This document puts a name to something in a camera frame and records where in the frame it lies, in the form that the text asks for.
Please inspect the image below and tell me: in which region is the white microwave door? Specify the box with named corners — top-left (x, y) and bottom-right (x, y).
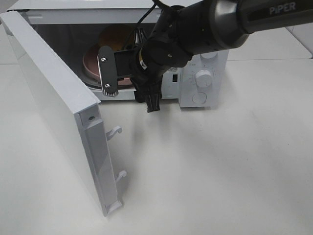
top-left (0, 11), bottom-right (126, 216)

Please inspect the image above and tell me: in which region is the pink round plate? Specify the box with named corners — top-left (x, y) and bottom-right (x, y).
top-left (83, 44), bottom-right (133, 89)

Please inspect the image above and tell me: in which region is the burger with sesame bun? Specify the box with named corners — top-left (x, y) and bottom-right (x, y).
top-left (97, 24), bottom-right (134, 51)

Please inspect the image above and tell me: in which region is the lower white timer knob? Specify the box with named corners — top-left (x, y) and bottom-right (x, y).
top-left (195, 70), bottom-right (212, 88)

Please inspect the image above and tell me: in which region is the upper white power knob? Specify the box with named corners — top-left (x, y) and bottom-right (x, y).
top-left (200, 51), bottom-right (218, 59)

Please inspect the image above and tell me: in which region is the round door release button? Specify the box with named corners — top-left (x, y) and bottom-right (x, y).
top-left (192, 93), bottom-right (207, 105)

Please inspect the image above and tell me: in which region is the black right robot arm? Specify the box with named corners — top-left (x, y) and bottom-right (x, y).
top-left (112, 0), bottom-right (313, 112)

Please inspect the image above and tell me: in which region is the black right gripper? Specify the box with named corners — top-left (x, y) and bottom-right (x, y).
top-left (114, 31), bottom-right (169, 113)

